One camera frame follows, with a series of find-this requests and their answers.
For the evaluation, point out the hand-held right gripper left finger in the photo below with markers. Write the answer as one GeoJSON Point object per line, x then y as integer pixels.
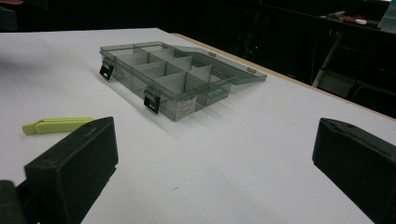
{"type": "Point", "coordinates": [73, 169]}

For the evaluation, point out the cluttered dark desk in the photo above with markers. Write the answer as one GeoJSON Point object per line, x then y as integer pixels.
{"type": "Point", "coordinates": [351, 20]}

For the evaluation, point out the clear grey compartment organizer box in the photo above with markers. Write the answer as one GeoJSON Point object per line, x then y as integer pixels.
{"type": "Point", "coordinates": [174, 77]}

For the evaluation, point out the yellow-green plastic clip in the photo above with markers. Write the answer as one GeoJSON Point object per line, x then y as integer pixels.
{"type": "Point", "coordinates": [56, 125]}

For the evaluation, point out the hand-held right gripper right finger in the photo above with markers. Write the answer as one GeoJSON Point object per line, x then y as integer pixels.
{"type": "Point", "coordinates": [358, 161]}

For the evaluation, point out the metal stand leg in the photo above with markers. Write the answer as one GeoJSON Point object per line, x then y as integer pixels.
{"type": "Point", "coordinates": [328, 60]}

